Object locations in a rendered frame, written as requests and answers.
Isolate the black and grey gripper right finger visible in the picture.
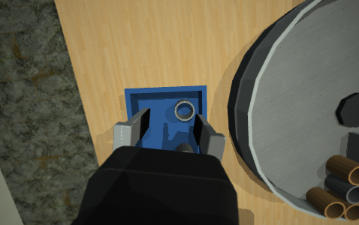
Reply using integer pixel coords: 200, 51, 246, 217
193, 114, 227, 163

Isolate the grey round turntable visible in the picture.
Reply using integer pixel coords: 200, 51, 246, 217
228, 0, 359, 219

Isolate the bronze bushing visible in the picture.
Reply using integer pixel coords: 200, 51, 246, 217
327, 190, 359, 222
306, 187, 345, 220
326, 155, 359, 185

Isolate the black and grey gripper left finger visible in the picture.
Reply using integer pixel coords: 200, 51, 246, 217
113, 108, 150, 152

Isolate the blue square tray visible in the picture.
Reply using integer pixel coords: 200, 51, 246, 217
124, 85, 207, 154

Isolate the grey metal sleeve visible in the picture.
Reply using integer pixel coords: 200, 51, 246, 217
324, 173, 359, 204
174, 99, 195, 121
176, 143, 194, 153

